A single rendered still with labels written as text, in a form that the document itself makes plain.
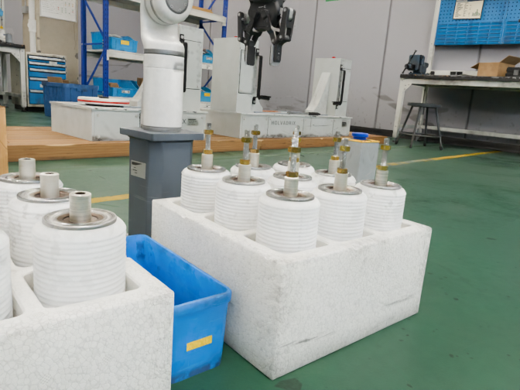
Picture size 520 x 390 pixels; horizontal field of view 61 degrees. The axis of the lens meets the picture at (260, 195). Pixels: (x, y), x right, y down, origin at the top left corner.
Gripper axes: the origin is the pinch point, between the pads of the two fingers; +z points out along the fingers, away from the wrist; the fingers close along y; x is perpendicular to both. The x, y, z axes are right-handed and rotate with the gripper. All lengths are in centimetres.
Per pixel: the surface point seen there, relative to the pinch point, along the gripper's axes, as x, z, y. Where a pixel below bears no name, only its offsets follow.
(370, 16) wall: 483, -109, -277
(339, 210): -6.1, 24.4, 26.2
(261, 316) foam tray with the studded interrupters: -22, 38, 26
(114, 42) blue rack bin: 199, -41, -440
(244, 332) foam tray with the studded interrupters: -22, 43, 22
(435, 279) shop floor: 37, 47, 28
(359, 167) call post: 24.9, 21.9, 10.3
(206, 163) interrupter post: -12.3, 20.7, -0.6
